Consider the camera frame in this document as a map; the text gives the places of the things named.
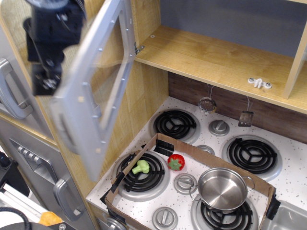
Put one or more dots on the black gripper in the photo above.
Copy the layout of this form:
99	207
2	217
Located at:
49	31

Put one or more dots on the silver microwave door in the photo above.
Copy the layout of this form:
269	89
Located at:
84	108

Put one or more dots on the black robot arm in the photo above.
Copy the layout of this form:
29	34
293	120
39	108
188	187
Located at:
48	2

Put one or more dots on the wooden microwave shelf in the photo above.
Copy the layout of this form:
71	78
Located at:
225	65

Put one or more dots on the silver fridge dispenser panel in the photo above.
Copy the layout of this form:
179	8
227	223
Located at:
37	164

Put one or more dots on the green toy broccoli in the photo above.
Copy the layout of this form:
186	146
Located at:
142	167

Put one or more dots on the back left black burner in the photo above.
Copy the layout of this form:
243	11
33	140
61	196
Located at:
176	123

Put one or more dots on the black burner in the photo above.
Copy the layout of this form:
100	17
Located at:
254	154
243	218
141	187
176	123

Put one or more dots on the front left black burner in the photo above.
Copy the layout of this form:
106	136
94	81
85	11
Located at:
141	187

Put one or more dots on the orange object bottom left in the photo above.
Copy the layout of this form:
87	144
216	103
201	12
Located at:
49	218

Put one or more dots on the red toy strawberry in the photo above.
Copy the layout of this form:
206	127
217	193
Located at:
176	162

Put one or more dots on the hanging round metal strainer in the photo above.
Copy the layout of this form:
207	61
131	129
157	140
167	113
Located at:
207	104

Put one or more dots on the silver oven knob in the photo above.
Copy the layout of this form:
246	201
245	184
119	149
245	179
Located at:
113	224

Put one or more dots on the silver knob middle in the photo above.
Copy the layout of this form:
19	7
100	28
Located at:
206	148

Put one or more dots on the silver knob centre front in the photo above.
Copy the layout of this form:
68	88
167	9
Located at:
185	184

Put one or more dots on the silver knob back centre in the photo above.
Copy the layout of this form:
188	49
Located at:
219	128

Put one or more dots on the silver knob front edge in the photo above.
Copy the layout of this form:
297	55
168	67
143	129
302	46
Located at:
165	218

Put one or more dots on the hanging small metal spatula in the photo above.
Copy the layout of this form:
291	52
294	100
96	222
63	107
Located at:
246	116

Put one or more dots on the white door latch clip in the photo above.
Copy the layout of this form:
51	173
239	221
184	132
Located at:
259	83

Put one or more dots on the steel pot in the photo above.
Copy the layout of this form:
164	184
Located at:
222	189

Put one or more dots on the back right black burner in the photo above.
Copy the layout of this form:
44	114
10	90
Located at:
254	154

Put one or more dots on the front right black burner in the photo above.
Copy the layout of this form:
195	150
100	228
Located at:
243	218

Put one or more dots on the steel sink basin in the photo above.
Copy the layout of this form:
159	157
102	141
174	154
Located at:
282	215

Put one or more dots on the silver upper fridge handle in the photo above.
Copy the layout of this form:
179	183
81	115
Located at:
9	105

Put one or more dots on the silver fridge handle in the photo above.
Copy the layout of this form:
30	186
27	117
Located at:
9	105
59	194

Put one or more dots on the silver lower fridge handle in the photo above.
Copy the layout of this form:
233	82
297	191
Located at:
59	194

